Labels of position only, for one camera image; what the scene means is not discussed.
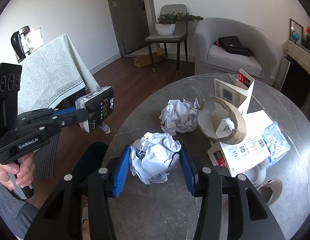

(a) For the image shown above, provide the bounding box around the black tissue pack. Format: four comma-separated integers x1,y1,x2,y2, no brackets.
75,86,114,134

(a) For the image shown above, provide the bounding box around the white paper ball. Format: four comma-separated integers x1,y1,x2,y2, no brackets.
129,132,182,185
159,98,199,136

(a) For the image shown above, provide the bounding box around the white printed card box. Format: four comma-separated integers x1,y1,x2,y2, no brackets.
208,110,273,177

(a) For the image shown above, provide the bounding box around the blue tissue pack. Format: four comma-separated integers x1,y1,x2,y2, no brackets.
262,121,291,169

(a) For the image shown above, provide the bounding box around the left forearm grey sleeve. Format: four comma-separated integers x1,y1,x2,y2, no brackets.
0,183,39,239

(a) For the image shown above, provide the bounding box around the person's left hand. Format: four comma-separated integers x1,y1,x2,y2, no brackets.
0,152,35,192

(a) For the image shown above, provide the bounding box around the patterned white tablecloth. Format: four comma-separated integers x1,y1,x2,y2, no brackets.
18,34,99,114

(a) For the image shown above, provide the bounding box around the cardboard box on floor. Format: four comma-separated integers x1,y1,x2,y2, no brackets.
133,47,163,68

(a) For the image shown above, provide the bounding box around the black electric kettle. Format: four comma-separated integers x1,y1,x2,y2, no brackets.
11,26,31,63

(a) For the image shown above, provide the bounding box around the grey door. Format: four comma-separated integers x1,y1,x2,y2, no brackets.
108,0,149,56

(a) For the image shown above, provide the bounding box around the potted green plant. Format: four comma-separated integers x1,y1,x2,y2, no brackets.
155,12,204,36

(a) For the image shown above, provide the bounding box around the grey dining chair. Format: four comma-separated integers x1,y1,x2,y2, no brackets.
145,4,188,76

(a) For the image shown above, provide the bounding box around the grey armchair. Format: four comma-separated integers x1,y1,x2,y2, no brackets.
194,17,278,83

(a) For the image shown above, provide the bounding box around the black handbag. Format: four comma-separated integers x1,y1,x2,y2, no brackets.
214,36,253,57

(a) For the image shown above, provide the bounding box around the beige fringed cabinet cloth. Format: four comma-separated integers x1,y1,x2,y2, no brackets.
282,40,310,75

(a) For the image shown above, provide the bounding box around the small blue globe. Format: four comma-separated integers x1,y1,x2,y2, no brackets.
292,30,300,43

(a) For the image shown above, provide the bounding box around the framed picture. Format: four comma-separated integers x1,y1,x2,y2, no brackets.
289,18,304,45

